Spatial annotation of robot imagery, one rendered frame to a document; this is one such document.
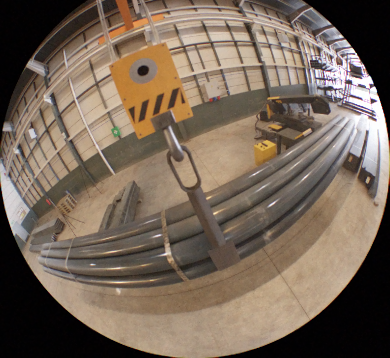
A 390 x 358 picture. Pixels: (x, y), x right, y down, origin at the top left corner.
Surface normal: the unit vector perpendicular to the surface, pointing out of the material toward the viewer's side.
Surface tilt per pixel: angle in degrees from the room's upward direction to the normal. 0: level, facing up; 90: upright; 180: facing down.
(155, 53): 90
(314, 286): 0
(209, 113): 90
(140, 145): 90
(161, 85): 90
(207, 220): 51
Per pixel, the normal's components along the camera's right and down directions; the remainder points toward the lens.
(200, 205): 0.01, -0.17
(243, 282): -0.31, -0.81
